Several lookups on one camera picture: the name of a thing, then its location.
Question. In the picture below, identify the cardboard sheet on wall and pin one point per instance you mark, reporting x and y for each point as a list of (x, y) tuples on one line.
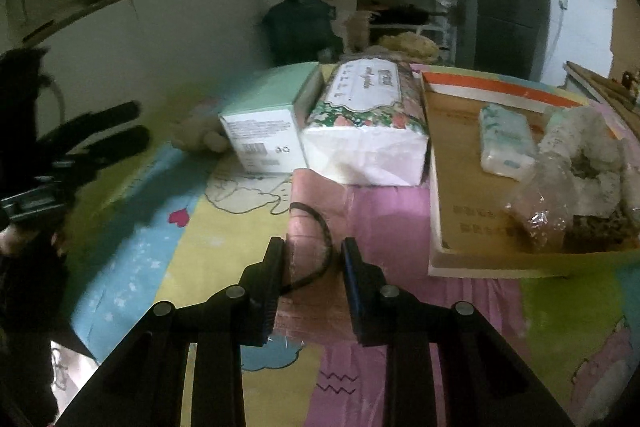
[(625, 39)]

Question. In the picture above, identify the mint green white box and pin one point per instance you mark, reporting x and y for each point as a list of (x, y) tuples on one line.
[(264, 122)]

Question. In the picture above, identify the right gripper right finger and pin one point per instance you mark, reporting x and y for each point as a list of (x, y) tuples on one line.
[(369, 296)]

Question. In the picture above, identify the orange rimmed cardboard tray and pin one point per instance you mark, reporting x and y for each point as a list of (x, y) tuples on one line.
[(472, 235)]

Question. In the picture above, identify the leopard print soft slipper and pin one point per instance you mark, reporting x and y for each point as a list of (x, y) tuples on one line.
[(591, 233)]

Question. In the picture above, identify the counter with condiment bottles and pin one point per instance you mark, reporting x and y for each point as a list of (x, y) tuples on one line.
[(608, 89)]

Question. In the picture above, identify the green floral tissue pack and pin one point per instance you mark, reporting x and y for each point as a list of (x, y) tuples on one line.
[(507, 146)]

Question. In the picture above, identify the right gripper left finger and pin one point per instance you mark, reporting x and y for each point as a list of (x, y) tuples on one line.
[(262, 283)]

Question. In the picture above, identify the black refrigerator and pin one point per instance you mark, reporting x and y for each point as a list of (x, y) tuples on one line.
[(498, 36)]

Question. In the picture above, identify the colourful cartoon bed sheet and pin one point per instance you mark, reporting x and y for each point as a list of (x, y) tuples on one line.
[(163, 318)]

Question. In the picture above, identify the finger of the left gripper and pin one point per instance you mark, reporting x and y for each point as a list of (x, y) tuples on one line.
[(117, 147), (82, 127)]

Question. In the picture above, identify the blue water jug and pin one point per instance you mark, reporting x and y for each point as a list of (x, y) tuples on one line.
[(301, 31)]

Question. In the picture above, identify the pink plush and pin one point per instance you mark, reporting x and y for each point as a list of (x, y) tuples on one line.
[(543, 206)]

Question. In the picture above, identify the white fluffy plush toy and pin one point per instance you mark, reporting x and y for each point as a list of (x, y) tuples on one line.
[(603, 172)]

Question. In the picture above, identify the pink cloth with black band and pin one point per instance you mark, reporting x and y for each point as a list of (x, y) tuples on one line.
[(392, 228)]

